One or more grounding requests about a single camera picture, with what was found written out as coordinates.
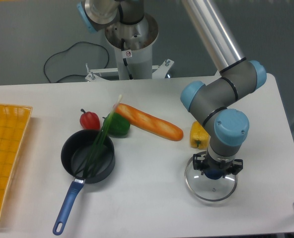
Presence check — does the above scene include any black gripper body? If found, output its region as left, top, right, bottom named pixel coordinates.
left=204, top=154, right=233, bottom=175

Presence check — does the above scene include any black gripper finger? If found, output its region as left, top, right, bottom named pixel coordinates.
left=222, top=159, right=243, bottom=178
left=192, top=153, right=207, bottom=175

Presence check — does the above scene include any glass lid blue knob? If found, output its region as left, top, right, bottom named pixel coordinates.
left=184, top=157, right=238, bottom=202

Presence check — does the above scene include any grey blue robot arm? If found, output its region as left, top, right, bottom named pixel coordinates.
left=77, top=0, right=267, bottom=179

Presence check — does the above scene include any yellow bell pepper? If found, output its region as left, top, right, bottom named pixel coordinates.
left=189, top=121, right=210, bottom=150

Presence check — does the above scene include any baguette bread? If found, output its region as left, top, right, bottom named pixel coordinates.
left=116, top=103, right=184, bottom=141

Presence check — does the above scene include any green bell pepper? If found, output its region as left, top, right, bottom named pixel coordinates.
left=107, top=113, right=130, bottom=138

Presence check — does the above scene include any green onion stalk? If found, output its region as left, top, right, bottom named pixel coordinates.
left=73, top=94, right=123, bottom=178

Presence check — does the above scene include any red bell pepper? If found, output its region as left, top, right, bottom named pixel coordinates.
left=79, top=109, right=100, bottom=130

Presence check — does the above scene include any yellow woven basket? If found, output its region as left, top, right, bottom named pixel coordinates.
left=0, top=104, right=33, bottom=217

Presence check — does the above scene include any black pot blue handle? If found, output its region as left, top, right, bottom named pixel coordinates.
left=53, top=129, right=116, bottom=236

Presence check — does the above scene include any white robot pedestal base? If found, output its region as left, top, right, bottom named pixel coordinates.
left=84, top=12, right=175, bottom=82

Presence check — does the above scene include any black floor cable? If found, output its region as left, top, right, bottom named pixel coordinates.
left=43, top=41, right=110, bottom=83

